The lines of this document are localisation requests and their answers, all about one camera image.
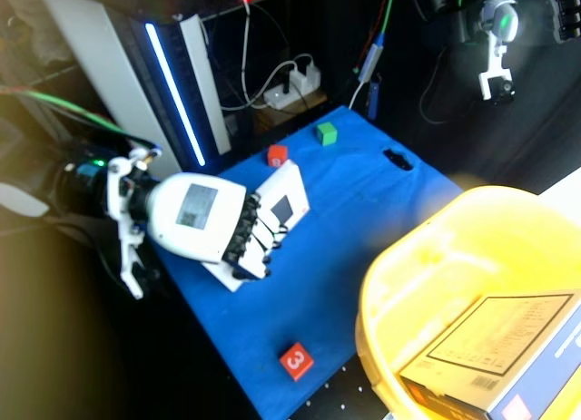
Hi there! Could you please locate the long white box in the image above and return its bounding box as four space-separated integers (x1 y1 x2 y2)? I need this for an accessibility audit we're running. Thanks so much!
202 159 310 293

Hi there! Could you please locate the calculator box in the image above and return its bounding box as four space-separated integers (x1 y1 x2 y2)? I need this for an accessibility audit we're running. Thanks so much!
399 288 581 420

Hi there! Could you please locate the white power strip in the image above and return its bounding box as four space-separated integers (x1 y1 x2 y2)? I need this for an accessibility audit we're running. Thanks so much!
262 61 322 111

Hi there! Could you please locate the yellow plastic bin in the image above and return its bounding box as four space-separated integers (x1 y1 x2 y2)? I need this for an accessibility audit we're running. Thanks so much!
353 186 581 420

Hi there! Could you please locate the small red cube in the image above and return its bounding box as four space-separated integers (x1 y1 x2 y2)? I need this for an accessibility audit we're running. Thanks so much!
266 144 291 169

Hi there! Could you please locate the computer tower with blue light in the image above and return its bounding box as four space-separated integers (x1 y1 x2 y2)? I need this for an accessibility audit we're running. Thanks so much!
35 0 233 179

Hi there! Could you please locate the blue table mat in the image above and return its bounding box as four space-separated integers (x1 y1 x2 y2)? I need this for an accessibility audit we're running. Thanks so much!
149 104 464 420

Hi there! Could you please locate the green cube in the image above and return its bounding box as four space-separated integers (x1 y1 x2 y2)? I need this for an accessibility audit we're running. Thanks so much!
316 122 340 147

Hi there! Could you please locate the red cube with number three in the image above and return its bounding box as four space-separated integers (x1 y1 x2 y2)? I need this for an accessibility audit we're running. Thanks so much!
279 341 315 383

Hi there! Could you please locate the blue usb connector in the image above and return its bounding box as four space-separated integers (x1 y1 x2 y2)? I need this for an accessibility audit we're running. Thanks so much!
367 74 382 122

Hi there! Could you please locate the grey adapter with blue plug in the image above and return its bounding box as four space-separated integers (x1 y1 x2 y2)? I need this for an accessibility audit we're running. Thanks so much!
358 32 388 83

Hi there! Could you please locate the white hanging cable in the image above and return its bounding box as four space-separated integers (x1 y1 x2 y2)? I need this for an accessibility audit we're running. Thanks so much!
234 0 254 108

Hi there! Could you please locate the green hanging cable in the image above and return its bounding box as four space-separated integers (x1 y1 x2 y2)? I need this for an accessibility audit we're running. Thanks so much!
379 0 399 35

